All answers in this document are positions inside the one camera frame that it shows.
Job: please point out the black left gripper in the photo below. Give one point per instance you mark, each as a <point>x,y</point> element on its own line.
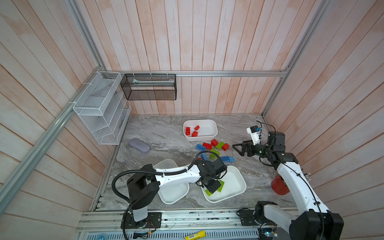
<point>213,188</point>

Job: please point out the blue lego middle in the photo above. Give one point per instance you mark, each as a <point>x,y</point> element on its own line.
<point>204,156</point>

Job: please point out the white bin with red legos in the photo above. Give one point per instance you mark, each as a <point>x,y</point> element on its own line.
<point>207,132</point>

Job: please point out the white wire shelf rack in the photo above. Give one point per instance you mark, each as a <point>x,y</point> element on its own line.
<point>102,109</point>

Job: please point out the green lego beside red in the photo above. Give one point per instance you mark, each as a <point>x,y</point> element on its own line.
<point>220,145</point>

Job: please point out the long red lego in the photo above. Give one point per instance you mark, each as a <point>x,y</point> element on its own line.
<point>207,146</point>

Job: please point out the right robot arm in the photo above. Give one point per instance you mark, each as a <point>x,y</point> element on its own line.
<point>315,220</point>

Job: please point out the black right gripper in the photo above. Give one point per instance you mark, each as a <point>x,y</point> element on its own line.
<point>243,147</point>

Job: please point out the white bin left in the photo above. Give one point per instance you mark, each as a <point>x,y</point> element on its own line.
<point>171,194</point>

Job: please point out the black mesh basket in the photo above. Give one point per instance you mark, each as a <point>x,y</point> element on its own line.
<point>149,87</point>

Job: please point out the large blue lego underside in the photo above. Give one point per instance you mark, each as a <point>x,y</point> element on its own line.
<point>225,159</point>

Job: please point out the red cup with pencils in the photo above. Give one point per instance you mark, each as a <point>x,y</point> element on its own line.
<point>279,187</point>

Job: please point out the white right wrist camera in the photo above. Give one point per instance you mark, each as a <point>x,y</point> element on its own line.
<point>255,133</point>

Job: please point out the red lego lying sideways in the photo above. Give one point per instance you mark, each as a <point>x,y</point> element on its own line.
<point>225,147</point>

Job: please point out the grey pouch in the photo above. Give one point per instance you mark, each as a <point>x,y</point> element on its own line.
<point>139,145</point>

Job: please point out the blue lego upper centre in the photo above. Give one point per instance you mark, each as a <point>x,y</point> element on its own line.
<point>200,147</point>

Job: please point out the white bin front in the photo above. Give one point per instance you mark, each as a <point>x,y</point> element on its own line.
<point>234,186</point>

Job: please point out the long green lego centre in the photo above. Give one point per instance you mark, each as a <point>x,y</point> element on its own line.
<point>215,152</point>

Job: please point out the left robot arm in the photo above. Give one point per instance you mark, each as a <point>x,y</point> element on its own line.
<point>146,182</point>

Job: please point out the yellow marker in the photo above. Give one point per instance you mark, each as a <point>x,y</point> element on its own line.
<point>196,236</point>

